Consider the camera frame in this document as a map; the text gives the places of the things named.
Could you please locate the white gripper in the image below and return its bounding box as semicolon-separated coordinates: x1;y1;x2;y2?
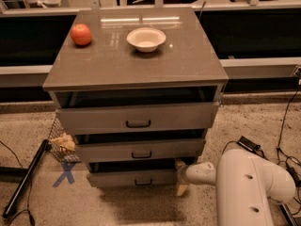
175;158;196;197

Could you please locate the grey bottom drawer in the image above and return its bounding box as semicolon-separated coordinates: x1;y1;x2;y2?
87;158;177;187

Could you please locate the grey drawer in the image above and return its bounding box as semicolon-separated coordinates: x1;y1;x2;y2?
87;158;177;187
75;138;205;163
56;103;218;135

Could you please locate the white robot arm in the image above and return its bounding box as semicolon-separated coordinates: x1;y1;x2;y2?
175;149;295;226

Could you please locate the grey middle drawer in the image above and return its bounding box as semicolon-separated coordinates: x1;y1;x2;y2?
75;138;205;163

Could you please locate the grey top drawer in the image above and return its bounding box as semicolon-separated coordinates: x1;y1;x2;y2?
56;103;218;135

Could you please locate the grey drawer cabinet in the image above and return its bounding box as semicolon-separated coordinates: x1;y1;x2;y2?
42;7;230;174

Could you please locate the black power adapter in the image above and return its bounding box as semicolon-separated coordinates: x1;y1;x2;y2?
238;137;261;153
287;167;301;186

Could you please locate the blue tape cross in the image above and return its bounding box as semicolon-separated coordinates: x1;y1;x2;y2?
53;162;75;187

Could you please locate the black bar right floor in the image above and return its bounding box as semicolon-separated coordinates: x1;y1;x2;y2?
280;204;301;226

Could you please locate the black bar floor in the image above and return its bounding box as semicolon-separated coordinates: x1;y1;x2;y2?
1;139;49;219
280;204;301;226

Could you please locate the crumpled paper piece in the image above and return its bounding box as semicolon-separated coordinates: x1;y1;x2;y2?
50;133;75;152

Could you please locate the black bar left floor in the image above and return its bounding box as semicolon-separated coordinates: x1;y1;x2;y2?
1;139;49;219

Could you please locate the white bowl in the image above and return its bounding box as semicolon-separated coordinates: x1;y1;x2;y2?
126;27;166;53

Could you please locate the orange fruit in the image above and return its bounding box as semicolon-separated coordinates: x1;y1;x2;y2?
71;24;92;46

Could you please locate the black floor cable right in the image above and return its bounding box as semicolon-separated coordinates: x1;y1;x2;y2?
221;89;301;217

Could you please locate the black floor cable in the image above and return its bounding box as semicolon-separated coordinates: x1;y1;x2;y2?
221;89;301;217
0;140;36;226

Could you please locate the black wire mesh basket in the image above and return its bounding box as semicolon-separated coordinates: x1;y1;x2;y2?
48;118;80;163

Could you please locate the black floor cable left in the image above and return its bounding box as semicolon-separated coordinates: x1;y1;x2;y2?
0;140;36;226

